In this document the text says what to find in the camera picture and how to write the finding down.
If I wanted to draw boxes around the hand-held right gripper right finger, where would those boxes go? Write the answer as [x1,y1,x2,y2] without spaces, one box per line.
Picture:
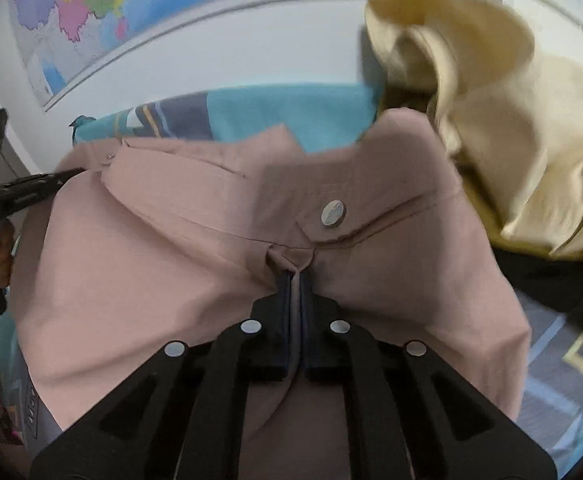
[299,270,558,480]

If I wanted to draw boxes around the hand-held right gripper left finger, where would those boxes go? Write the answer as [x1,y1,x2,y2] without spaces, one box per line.
[30,270,298,480]

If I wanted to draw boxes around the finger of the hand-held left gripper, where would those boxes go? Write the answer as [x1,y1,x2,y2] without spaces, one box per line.
[0,167,86,213]

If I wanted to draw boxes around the pink pants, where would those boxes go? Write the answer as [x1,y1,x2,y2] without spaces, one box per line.
[8,107,533,480]

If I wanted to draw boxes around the teal patterned bedsheet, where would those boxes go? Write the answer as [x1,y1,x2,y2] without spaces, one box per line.
[0,82,583,480]

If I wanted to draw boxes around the cream yellow garment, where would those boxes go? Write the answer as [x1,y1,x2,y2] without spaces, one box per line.
[364,0,583,262]

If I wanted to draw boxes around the colourful wall map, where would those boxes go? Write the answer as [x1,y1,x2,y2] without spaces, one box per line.
[5,0,495,112]

